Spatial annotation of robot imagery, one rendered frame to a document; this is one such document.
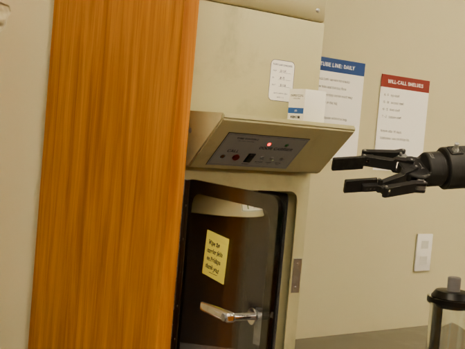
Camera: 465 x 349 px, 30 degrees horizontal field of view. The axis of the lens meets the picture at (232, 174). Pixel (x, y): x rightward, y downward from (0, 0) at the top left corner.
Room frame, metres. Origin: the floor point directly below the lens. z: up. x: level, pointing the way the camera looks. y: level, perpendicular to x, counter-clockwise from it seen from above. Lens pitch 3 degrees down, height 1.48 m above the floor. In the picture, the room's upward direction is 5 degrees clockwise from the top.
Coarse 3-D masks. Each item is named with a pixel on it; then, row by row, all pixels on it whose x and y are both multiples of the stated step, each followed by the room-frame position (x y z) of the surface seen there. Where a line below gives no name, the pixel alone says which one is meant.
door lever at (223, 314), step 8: (200, 304) 1.37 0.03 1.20; (208, 304) 1.35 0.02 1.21; (208, 312) 1.34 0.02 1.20; (216, 312) 1.32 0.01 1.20; (224, 312) 1.30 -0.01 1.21; (232, 312) 1.30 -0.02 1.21; (248, 312) 1.32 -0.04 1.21; (224, 320) 1.29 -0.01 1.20; (232, 320) 1.30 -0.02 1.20; (240, 320) 1.31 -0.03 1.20; (248, 320) 1.32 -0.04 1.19
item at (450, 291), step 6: (450, 276) 1.85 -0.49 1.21; (456, 276) 1.86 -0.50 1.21; (450, 282) 1.84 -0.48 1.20; (456, 282) 1.83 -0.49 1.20; (438, 288) 1.86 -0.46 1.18; (444, 288) 1.87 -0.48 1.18; (450, 288) 1.84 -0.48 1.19; (456, 288) 1.83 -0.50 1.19; (432, 294) 1.84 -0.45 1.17; (438, 294) 1.83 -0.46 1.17; (444, 294) 1.82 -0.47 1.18; (450, 294) 1.81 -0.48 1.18; (456, 294) 1.81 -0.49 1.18; (462, 294) 1.81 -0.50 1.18; (450, 300) 1.80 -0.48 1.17; (456, 300) 1.80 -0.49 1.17; (462, 300) 1.80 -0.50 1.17
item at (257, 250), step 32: (192, 192) 1.52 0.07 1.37; (224, 192) 1.43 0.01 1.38; (256, 192) 1.34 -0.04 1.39; (192, 224) 1.51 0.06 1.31; (224, 224) 1.42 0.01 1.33; (256, 224) 1.34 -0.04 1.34; (192, 256) 1.50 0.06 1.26; (256, 256) 1.33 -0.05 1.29; (192, 288) 1.50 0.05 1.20; (224, 288) 1.40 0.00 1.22; (256, 288) 1.32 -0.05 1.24; (192, 320) 1.49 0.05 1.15; (256, 320) 1.31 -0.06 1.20
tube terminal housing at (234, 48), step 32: (224, 32) 1.60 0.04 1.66; (256, 32) 1.65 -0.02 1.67; (288, 32) 1.70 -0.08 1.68; (320, 32) 1.75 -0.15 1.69; (224, 64) 1.61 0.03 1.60; (256, 64) 1.65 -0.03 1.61; (192, 96) 1.57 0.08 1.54; (224, 96) 1.61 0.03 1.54; (256, 96) 1.66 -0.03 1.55; (288, 192) 1.74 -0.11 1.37; (288, 224) 1.76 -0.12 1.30; (288, 256) 1.77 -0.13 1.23; (288, 288) 1.77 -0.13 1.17; (288, 320) 1.74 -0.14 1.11
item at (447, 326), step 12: (444, 300) 1.80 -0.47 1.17; (432, 312) 1.83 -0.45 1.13; (444, 312) 1.81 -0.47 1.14; (456, 312) 1.80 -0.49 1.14; (432, 324) 1.83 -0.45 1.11; (444, 324) 1.81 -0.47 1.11; (456, 324) 1.80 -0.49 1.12; (432, 336) 1.82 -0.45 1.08; (444, 336) 1.81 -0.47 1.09; (456, 336) 1.80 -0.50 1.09; (432, 348) 1.82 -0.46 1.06; (444, 348) 1.80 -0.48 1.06; (456, 348) 1.80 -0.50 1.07
